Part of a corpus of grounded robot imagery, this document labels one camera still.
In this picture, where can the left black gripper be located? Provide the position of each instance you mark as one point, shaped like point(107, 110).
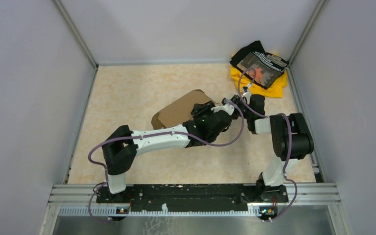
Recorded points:
point(199, 109)

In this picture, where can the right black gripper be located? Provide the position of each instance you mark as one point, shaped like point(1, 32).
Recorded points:
point(237, 101)

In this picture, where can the brown cardboard box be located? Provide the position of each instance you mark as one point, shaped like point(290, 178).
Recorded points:
point(179, 110)

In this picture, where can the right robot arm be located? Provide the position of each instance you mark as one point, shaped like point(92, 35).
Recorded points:
point(291, 141)

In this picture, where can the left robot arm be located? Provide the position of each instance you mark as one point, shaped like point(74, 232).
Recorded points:
point(124, 145)

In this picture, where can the yellow folded cloth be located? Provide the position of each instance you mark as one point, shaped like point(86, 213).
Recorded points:
point(275, 91)

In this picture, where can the black printed folded shirt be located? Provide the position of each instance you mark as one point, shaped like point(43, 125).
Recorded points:
point(259, 65)

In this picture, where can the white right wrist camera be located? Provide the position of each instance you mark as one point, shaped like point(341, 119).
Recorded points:
point(246, 93)

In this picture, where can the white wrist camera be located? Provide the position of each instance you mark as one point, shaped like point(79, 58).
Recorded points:
point(228, 108)
point(246, 93)

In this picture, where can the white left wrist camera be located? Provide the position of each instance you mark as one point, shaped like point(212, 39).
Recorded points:
point(228, 108)

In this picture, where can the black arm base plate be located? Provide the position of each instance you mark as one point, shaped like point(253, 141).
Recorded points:
point(188, 197)

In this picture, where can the aluminium front rail frame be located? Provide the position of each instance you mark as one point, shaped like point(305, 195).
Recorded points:
point(80, 200)

